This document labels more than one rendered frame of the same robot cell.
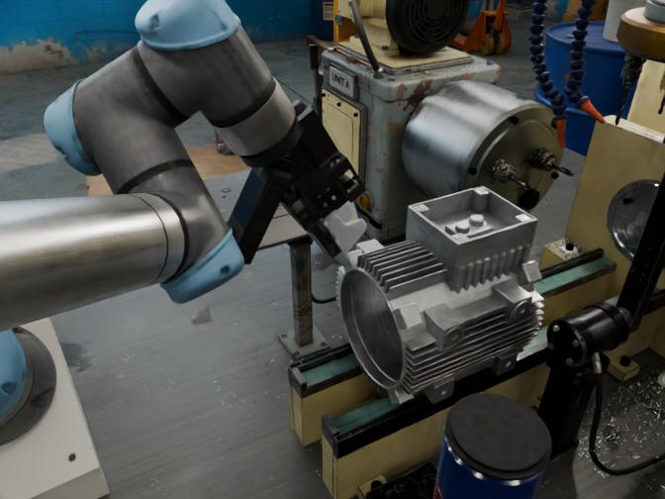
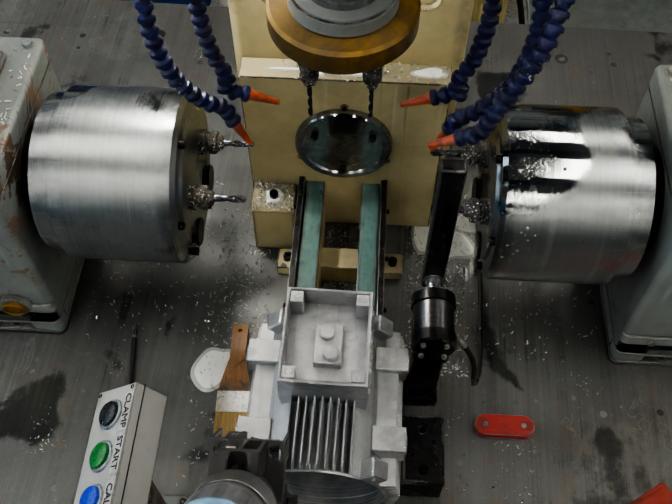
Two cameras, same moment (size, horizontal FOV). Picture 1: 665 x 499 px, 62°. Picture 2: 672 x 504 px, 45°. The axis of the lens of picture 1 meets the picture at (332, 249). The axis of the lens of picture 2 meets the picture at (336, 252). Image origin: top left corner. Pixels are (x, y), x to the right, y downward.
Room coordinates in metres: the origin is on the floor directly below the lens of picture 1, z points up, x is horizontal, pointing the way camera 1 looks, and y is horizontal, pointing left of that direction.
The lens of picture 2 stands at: (0.36, 0.18, 1.96)
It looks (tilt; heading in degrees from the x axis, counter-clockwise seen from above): 57 degrees down; 302
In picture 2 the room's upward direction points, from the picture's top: straight up
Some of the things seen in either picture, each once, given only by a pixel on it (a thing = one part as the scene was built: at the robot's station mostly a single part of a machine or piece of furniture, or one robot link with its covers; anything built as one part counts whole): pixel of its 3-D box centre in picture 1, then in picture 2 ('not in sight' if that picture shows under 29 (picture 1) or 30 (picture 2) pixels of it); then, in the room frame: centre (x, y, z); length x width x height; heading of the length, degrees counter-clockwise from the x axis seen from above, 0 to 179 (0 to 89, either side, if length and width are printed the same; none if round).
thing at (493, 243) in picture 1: (467, 237); (326, 349); (0.59, -0.17, 1.11); 0.12 x 0.11 x 0.07; 117
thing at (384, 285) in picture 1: (433, 305); (325, 412); (0.57, -0.13, 1.01); 0.20 x 0.19 x 0.19; 117
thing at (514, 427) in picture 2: not in sight; (503, 426); (0.38, -0.32, 0.81); 0.09 x 0.03 x 0.02; 29
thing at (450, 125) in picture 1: (463, 145); (95, 172); (1.04, -0.26, 1.04); 0.37 x 0.25 x 0.25; 28
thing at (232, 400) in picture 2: not in sight; (235, 383); (0.76, -0.17, 0.80); 0.21 x 0.05 x 0.01; 120
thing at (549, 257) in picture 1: (562, 271); (276, 214); (0.86, -0.44, 0.86); 0.07 x 0.06 x 0.12; 28
